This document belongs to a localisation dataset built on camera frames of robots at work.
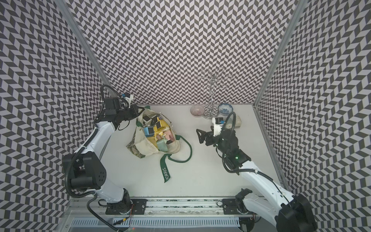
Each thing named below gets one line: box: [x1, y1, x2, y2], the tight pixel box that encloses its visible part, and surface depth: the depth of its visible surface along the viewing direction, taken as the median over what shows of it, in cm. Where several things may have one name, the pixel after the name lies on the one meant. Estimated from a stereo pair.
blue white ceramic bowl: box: [217, 103, 234, 116], surface depth 114 cm
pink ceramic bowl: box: [190, 104, 205, 118], surface depth 114 cm
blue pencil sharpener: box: [143, 126, 155, 138], surface depth 86 cm
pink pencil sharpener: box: [163, 130, 175, 145], surface depth 95 cm
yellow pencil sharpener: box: [155, 117, 170, 131], surface depth 91 cm
